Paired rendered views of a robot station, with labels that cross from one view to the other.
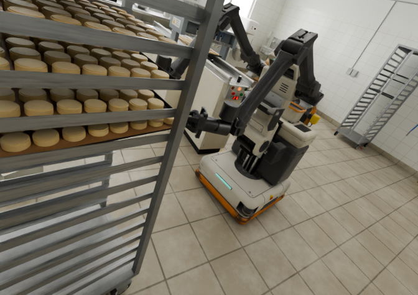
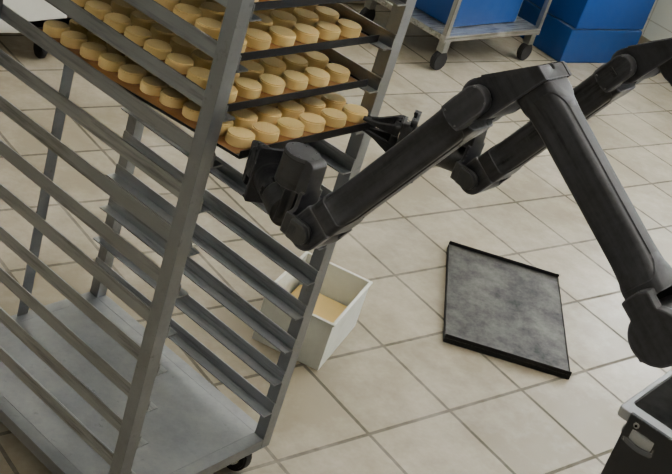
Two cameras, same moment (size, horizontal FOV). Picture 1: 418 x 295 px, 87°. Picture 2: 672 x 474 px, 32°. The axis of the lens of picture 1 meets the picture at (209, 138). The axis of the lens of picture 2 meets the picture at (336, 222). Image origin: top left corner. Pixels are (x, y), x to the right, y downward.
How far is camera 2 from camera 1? 1.87 m
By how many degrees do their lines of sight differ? 73
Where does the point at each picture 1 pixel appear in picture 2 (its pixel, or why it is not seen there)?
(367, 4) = not seen: outside the picture
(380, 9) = not seen: outside the picture
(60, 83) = not seen: outside the picture
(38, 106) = (114, 17)
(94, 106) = (149, 43)
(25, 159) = (72, 60)
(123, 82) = (157, 11)
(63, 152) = (95, 75)
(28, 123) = (84, 18)
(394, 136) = not seen: outside the picture
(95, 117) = (127, 46)
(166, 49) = not seen: outside the picture
